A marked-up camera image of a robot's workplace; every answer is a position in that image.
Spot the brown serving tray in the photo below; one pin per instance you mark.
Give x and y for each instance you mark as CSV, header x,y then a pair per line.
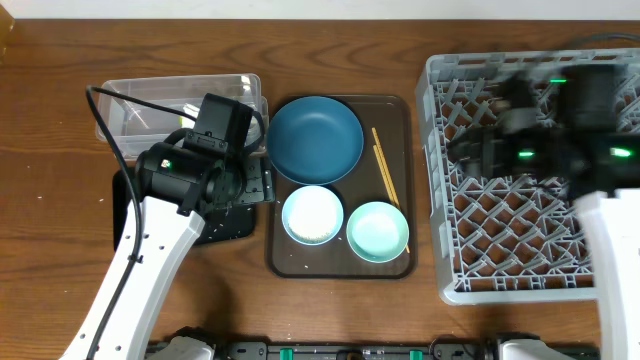
x,y
335,259

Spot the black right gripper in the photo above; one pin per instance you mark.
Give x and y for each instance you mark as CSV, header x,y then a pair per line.
x,y
478,142

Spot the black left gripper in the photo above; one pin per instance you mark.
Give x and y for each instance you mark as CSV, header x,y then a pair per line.
x,y
258,187

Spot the wooden chopstick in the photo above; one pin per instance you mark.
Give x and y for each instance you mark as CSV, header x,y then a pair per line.
x,y
385,177
385,160

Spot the wooden chopstick upper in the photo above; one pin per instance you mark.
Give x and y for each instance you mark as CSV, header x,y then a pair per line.
x,y
385,160

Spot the light blue bowl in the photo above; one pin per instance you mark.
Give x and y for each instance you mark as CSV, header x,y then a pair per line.
x,y
312,215

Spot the grey dishwasher rack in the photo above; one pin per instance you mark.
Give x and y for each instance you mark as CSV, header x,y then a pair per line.
x,y
509,239

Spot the dark blue plate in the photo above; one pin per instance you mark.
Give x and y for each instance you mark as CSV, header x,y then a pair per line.
x,y
315,140

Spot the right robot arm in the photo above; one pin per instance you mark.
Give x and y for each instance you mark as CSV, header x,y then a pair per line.
x,y
601,165

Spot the black waste bin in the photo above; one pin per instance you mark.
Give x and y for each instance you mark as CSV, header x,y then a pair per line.
x,y
230,225

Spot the white napkin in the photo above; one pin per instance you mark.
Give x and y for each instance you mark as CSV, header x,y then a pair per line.
x,y
192,113

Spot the clear plastic waste bin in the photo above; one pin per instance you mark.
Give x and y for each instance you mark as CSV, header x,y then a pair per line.
x,y
136,128

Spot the wooden chopstick lower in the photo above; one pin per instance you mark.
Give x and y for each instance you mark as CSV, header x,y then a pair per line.
x,y
385,177

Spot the mint green bowl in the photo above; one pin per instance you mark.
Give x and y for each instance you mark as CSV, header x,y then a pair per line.
x,y
377,232

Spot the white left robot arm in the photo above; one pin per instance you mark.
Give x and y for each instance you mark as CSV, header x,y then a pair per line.
x,y
187,184

